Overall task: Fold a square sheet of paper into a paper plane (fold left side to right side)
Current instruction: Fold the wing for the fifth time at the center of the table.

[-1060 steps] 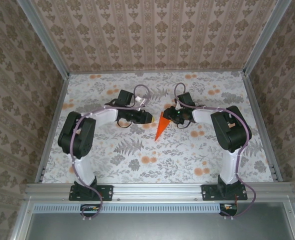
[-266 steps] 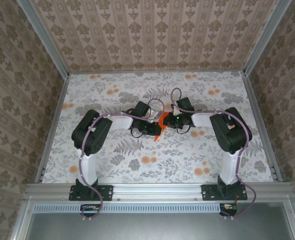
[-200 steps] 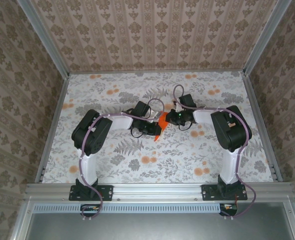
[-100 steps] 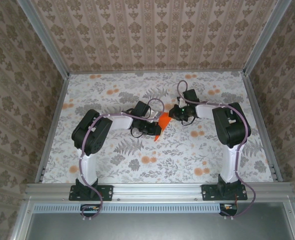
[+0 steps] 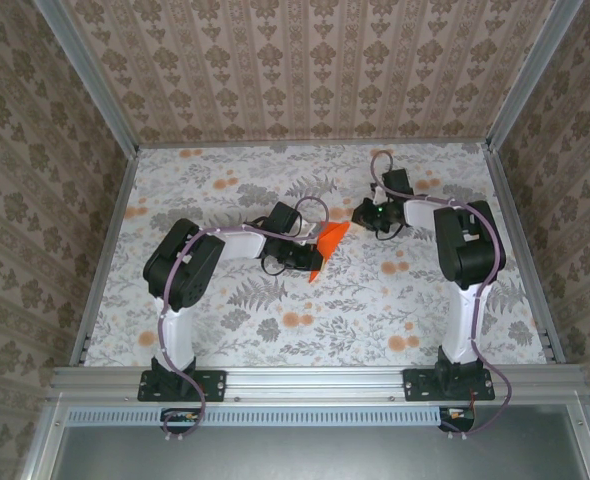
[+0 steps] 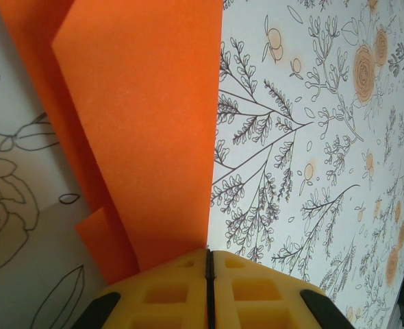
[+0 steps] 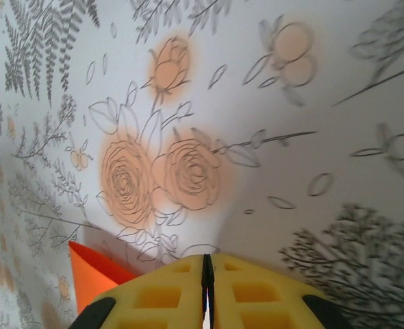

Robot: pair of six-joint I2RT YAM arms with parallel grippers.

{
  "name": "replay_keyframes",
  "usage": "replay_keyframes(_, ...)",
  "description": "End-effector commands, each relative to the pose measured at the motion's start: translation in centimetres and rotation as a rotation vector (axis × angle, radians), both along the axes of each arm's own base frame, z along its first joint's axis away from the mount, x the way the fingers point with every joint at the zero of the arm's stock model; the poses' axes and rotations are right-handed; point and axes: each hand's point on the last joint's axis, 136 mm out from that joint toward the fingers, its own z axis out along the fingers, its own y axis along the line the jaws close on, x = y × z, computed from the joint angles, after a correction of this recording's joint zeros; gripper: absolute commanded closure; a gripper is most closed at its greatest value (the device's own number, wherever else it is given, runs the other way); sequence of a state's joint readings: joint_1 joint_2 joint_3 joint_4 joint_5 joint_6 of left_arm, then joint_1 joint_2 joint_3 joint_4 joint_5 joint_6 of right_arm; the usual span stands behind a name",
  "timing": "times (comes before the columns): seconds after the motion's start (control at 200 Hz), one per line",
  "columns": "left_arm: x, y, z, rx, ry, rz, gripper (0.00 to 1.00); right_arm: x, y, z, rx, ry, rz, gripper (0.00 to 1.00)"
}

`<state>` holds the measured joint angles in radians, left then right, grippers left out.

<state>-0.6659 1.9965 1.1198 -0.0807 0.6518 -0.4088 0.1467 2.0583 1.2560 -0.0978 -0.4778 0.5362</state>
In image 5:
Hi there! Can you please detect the orange paper sheet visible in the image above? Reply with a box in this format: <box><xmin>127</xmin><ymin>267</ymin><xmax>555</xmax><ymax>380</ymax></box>
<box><xmin>306</xmin><ymin>220</ymin><xmax>352</xmax><ymax>285</ymax></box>

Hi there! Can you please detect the grey metal panel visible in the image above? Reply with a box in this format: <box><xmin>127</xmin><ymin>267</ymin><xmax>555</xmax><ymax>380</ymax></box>
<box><xmin>49</xmin><ymin>404</ymin><xmax>590</xmax><ymax>480</ymax></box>

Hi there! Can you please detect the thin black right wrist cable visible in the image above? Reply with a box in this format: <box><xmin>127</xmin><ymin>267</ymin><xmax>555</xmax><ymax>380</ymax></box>
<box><xmin>373</xmin><ymin>221</ymin><xmax>407</xmax><ymax>241</ymax></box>

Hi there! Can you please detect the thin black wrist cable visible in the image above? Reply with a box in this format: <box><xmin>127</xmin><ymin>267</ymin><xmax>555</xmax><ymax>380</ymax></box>
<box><xmin>373</xmin><ymin>221</ymin><xmax>407</xmax><ymax>241</ymax></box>
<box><xmin>258</xmin><ymin>253</ymin><xmax>290</xmax><ymax>277</ymax></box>

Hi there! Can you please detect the thin black left wrist cable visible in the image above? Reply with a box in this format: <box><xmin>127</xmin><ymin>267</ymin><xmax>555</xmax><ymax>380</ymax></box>
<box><xmin>258</xmin><ymin>253</ymin><xmax>290</xmax><ymax>277</ymax></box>

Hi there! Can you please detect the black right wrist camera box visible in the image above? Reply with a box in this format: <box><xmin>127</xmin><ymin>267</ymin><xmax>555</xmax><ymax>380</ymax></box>
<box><xmin>381</xmin><ymin>168</ymin><xmax>417</xmax><ymax>198</ymax></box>

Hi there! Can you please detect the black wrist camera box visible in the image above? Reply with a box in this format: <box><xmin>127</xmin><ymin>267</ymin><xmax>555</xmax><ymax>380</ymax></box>
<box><xmin>381</xmin><ymin>168</ymin><xmax>417</xmax><ymax>198</ymax></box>
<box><xmin>265</xmin><ymin>201</ymin><xmax>302</xmax><ymax>235</ymax></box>

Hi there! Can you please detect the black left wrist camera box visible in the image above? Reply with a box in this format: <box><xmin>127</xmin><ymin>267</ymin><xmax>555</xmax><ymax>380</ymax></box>
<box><xmin>265</xmin><ymin>201</ymin><xmax>302</xmax><ymax>235</ymax></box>

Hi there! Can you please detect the thin aluminium rear rail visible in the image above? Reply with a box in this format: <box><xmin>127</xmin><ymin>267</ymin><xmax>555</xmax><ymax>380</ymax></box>
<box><xmin>137</xmin><ymin>139</ymin><xmax>489</xmax><ymax>150</ymax></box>

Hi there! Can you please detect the long aluminium base rail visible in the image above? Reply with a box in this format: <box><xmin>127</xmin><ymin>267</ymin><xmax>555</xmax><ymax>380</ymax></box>
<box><xmin>49</xmin><ymin>363</ymin><xmax>589</xmax><ymax>402</ymax></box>

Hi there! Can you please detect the aluminium side rail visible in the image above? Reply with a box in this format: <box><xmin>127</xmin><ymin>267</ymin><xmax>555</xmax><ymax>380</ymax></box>
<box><xmin>481</xmin><ymin>143</ymin><xmax>567</xmax><ymax>365</ymax></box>
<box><xmin>69</xmin><ymin>149</ymin><xmax>140</xmax><ymax>367</ymax></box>

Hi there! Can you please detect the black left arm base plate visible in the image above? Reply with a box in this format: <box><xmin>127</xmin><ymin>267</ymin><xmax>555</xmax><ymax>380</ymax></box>
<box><xmin>137</xmin><ymin>368</ymin><xmax>227</xmax><ymax>403</ymax></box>

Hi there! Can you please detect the white slotted cable duct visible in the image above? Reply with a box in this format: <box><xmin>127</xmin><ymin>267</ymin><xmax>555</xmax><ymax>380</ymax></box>
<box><xmin>67</xmin><ymin>405</ymin><xmax>442</xmax><ymax>428</ymax></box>

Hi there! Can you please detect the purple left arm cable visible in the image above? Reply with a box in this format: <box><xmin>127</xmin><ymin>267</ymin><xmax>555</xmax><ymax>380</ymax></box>
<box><xmin>157</xmin><ymin>195</ymin><xmax>331</xmax><ymax>444</ymax></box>

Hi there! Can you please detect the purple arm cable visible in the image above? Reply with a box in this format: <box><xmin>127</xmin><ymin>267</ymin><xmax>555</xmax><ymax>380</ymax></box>
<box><xmin>369</xmin><ymin>148</ymin><xmax>514</xmax><ymax>441</ymax></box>
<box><xmin>157</xmin><ymin>195</ymin><xmax>331</xmax><ymax>444</ymax></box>

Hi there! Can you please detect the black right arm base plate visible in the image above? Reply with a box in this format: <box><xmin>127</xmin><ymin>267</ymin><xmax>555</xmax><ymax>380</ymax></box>
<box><xmin>403</xmin><ymin>368</ymin><xmax>496</xmax><ymax>403</ymax></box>

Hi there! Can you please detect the aluminium frame post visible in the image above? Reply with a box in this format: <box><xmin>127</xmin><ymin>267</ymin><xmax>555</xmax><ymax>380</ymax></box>
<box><xmin>485</xmin><ymin>0</ymin><xmax>589</xmax><ymax>152</ymax></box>
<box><xmin>33</xmin><ymin>0</ymin><xmax>141</xmax><ymax>157</ymax></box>

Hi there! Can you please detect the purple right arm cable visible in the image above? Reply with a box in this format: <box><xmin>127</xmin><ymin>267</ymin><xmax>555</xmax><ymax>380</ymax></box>
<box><xmin>369</xmin><ymin>148</ymin><xmax>514</xmax><ymax>441</ymax></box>

